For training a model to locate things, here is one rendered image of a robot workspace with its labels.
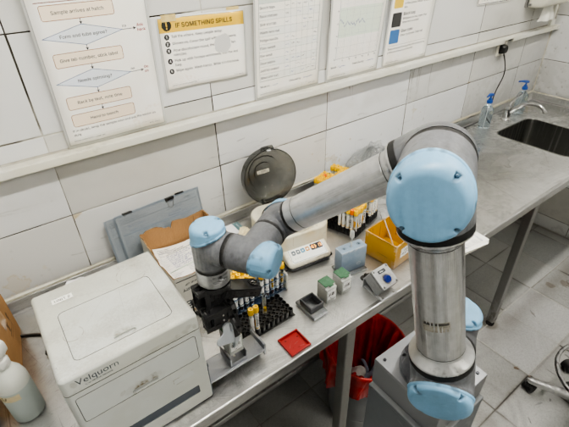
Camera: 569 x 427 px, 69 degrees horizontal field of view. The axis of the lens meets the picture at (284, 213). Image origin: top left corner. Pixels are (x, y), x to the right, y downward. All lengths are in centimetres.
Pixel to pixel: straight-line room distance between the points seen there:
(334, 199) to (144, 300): 47
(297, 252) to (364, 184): 71
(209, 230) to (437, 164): 46
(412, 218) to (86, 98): 98
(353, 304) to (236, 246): 61
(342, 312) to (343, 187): 60
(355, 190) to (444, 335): 29
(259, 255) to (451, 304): 35
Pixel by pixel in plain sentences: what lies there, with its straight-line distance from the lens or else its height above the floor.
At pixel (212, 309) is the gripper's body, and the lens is 98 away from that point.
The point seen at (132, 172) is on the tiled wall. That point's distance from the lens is 143.
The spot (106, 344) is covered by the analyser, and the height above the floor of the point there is 117.
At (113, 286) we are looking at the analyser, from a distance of 104.
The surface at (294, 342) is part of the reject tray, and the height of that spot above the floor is 88.
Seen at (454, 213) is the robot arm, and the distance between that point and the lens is 59.
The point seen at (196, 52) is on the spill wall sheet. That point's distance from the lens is 141.
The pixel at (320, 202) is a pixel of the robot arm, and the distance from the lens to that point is 82.
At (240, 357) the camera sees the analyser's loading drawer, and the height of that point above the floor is 92.
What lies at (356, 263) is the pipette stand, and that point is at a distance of 143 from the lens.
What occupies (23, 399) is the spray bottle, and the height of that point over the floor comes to 96.
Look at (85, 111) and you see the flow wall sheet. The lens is 132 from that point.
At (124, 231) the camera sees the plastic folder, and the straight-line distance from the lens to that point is 148.
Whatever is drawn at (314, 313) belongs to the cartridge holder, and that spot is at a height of 89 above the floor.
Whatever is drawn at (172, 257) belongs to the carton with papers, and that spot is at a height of 94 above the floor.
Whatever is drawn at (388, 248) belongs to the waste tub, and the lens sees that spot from 145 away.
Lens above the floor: 184
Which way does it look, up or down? 34 degrees down
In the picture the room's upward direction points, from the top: 2 degrees counter-clockwise
